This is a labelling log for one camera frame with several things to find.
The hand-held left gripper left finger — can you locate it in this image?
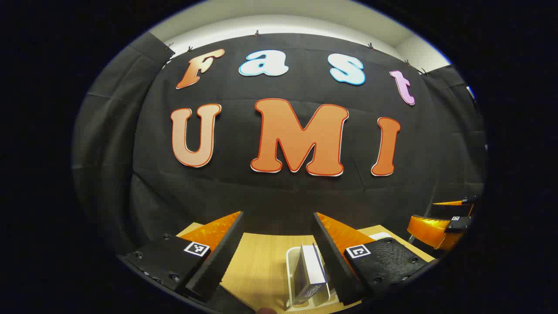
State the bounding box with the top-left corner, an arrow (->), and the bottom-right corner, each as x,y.
124,211 -> 245,304

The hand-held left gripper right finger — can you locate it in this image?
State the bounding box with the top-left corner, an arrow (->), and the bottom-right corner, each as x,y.
313,212 -> 430,306

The blue cover book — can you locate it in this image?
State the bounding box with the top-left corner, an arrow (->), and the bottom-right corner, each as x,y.
293,243 -> 328,306

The white bookshelf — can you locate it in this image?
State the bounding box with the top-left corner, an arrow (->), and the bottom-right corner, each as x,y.
286,232 -> 393,311

